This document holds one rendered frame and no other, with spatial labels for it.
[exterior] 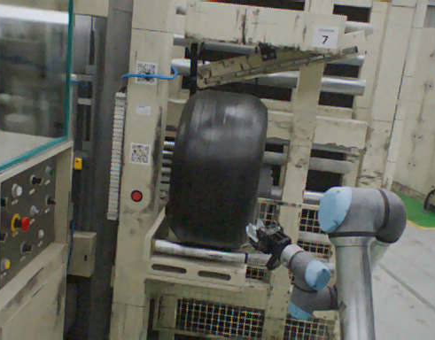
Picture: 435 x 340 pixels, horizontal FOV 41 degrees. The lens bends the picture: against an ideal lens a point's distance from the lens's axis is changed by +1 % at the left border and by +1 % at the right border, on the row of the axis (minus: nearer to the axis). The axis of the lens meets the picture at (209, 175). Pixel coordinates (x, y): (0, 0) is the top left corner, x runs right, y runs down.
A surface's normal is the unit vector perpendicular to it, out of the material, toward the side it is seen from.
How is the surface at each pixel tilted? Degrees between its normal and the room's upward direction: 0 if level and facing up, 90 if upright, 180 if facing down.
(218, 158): 69
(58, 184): 90
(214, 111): 35
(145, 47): 90
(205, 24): 90
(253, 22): 90
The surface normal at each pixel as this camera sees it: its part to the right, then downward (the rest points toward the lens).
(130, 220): -0.11, 0.23
